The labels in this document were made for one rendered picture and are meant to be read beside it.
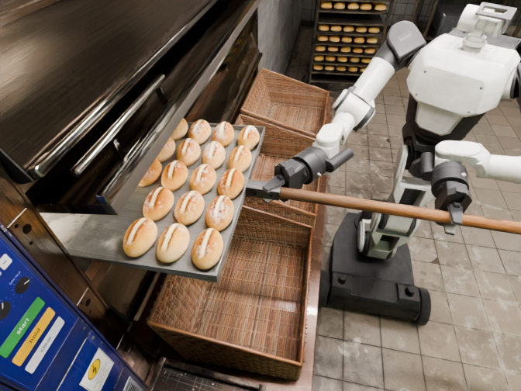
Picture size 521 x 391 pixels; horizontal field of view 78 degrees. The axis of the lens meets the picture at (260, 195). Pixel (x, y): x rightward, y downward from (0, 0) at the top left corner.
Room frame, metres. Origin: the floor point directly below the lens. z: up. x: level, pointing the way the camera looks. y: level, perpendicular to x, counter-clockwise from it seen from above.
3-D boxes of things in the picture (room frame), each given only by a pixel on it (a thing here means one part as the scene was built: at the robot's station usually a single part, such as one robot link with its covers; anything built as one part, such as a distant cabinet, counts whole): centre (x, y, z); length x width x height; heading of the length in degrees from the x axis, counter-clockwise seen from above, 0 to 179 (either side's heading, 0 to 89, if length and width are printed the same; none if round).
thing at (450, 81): (1.04, -0.67, 1.27); 0.34 x 0.30 x 0.36; 49
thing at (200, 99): (1.25, 0.23, 1.16); 1.80 x 0.06 x 0.04; 169
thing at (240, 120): (1.22, -0.06, 0.72); 0.56 x 0.49 x 0.28; 169
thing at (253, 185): (0.60, -0.01, 1.19); 0.09 x 0.04 x 0.03; 79
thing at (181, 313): (0.62, 0.06, 0.72); 0.56 x 0.49 x 0.28; 170
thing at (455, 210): (0.51, -0.47, 1.21); 0.06 x 0.03 x 0.02; 161
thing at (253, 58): (1.24, 0.21, 1.02); 1.79 x 0.11 x 0.19; 169
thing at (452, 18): (4.73, -2.57, 0.35); 0.50 x 0.36 x 0.24; 169
